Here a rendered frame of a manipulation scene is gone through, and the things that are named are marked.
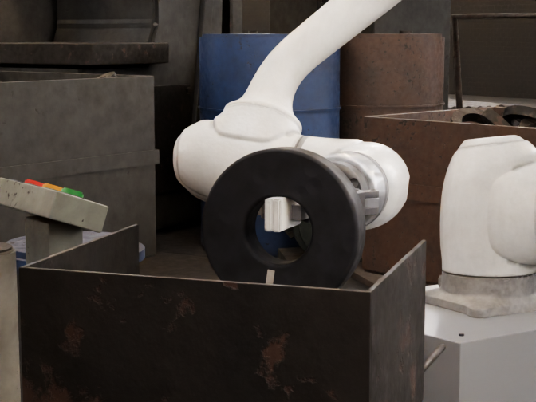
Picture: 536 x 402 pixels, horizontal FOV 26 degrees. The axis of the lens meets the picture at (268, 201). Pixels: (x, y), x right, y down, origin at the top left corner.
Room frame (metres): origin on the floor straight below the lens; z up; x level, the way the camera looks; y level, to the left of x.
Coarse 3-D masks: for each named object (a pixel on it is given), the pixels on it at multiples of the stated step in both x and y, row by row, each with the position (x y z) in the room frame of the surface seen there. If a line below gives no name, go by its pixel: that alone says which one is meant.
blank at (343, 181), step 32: (256, 160) 1.07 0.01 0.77; (288, 160) 1.06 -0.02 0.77; (320, 160) 1.06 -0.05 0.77; (224, 192) 1.08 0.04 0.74; (256, 192) 1.07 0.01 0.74; (288, 192) 1.06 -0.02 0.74; (320, 192) 1.05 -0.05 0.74; (352, 192) 1.06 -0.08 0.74; (224, 224) 1.08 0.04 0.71; (320, 224) 1.05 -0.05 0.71; (352, 224) 1.04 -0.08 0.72; (224, 256) 1.08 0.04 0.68; (256, 256) 1.07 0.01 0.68; (320, 256) 1.05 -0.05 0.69; (352, 256) 1.04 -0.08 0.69
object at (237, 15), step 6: (234, 0) 8.70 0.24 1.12; (240, 0) 8.72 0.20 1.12; (234, 6) 8.70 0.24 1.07; (240, 6) 8.72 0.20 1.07; (234, 12) 8.70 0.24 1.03; (240, 12) 8.72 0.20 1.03; (234, 18) 8.70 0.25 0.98; (240, 18) 8.72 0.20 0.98; (234, 24) 8.70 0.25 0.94; (240, 24) 8.72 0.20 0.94; (234, 30) 8.70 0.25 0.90; (240, 30) 8.72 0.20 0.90
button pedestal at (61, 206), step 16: (0, 192) 2.15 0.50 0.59; (16, 192) 2.10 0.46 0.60; (32, 192) 2.05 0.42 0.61; (48, 192) 2.00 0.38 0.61; (64, 192) 2.03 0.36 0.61; (16, 208) 2.08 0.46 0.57; (32, 208) 2.03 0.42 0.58; (48, 208) 1.98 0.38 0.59; (64, 208) 1.99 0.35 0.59; (80, 208) 2.01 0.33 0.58; (96, 208) 2.03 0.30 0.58; (32, 224) 2.10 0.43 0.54; (48, 224) 2.05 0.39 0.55; (64, 224) 2.07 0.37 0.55; (80, 224) 2.01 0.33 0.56; (96, 224) 2.03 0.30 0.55; (32, 240) 2.10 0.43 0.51; (48, 240) 2.05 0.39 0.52; (64, 240) 2.07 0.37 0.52; (80, 240) 2.09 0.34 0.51; (32, 256) 2.10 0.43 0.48; (48, 256) 2.05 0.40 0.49
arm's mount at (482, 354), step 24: (432, 288) 2.01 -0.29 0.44; (432, 312) 1.79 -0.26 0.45; (456, 312) 1.79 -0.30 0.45; (528, 312) 1.78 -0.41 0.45; (432, 336) 1.61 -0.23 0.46; (456, 336) 1.61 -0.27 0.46; (480, 336) 1.61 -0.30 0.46; (504, 336) 1.61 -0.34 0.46; (528, 336) 1.64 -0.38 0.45; (456, 360) 1.57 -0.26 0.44; (480, 360) 1.58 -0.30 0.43; (504, 360) 1.61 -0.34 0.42; (528, 360) 1.64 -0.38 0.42; (432, 384) 1.61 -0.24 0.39; (456, 384) 1.57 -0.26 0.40; (480, 384) 1.58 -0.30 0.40; (504, 384) 1.61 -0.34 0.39; (528, 384) 1.64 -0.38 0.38
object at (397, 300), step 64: (64, 256) 0.89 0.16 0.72; (128, 256) 1.00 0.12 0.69; (64, 320) 0.82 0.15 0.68; (128, 320) 0.80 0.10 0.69; (192, 320) 0.79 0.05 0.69; (256, 320) 0.77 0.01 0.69; (320, 320) 0.76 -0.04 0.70; (384, 320) 0.79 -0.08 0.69; (64, 384) 0.82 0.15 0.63; (128, 384) 0.80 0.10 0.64; (192, 384) 0.79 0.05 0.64; (256, 384) 0.77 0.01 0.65; (320, 384) 0.76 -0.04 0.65; (384, 384) 0.80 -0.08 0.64
